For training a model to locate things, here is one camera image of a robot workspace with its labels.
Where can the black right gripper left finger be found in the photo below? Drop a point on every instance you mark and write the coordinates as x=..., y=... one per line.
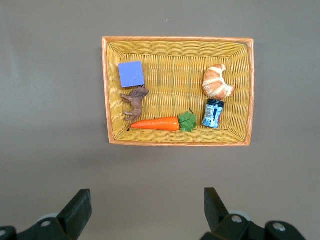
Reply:
x=72, y=215

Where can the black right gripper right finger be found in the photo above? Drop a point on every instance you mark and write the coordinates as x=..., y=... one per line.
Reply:
x=220, y=217

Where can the small blue labelled jar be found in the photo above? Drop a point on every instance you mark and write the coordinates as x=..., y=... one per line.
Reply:
x=212, y=113

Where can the orange toy carrot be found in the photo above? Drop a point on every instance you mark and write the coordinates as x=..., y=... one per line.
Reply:
x=157, y=123

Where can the brown toy lion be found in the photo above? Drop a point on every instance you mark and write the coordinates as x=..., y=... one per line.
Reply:
x=137, y=102

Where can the toy croissant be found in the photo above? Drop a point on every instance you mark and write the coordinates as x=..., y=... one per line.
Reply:
x=215, y=83

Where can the yellow orange-rimmed wicker basket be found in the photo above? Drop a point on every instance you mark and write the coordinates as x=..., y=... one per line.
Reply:
x=172, y=75

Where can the purple foam cube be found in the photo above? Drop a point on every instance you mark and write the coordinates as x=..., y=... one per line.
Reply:
x=131, y=74

